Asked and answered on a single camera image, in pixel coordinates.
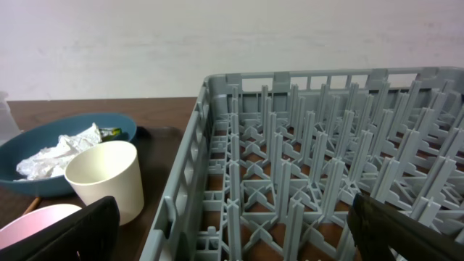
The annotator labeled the cream white cup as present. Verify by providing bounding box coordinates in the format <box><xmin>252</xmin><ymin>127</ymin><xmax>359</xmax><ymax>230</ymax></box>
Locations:
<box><xmin>65</xmin><ymin>141</ymin><xmax>144</xmax><ymax>225</ymax></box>

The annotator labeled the dark blue plate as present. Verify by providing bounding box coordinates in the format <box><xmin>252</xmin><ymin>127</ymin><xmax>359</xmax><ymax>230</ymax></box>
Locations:
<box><xmin>1</xmin><ymin>112</ymin><xmax>137</xmax><ymax>198</ymax></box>

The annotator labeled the grey plastic dishwasher rack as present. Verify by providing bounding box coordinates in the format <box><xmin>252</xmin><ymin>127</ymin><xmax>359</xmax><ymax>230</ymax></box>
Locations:
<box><xmin>141</xmin><ymin>67</ymin><xmax>463</xmax><ymax>260</ymax></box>

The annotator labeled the brown serving tray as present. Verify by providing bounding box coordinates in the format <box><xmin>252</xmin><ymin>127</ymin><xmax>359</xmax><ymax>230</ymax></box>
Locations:
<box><xmin>1</xmin><ymin>127</ymin><xmax>183</xmax><ymax>260</ymax></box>

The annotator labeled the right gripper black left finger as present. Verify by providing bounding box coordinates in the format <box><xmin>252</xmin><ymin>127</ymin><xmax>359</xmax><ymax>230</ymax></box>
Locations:
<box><xmin>1</xmin><ymin>196</ymin><xmax>120</xmax><ymax>261</ymax></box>

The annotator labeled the wooden chopstick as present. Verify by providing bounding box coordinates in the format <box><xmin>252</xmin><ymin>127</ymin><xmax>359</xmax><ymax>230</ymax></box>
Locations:
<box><xmin>23</xmin><ymin>197</ymin><xmax>41</xmax><ymax>215</ymax></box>

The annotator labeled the pink cup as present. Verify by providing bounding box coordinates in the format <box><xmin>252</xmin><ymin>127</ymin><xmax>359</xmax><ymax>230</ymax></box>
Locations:
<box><xmin>1</xmin><ymin>204</ymin><xmax>81</xmax><ymax>249</ymax></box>

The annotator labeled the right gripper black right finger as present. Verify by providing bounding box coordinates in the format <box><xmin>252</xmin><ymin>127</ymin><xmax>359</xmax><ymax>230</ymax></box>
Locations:
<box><xmin>347</xmin><ymin>194</ymin><xmax>463</xmax><ymax>261</ymax></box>

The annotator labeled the green yellow snack wrapper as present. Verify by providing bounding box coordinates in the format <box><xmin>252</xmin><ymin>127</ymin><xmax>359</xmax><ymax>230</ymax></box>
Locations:
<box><xmin>99</xmin><ymin>128</ymin><xmax>123</xmax><ymax>141</ymax></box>

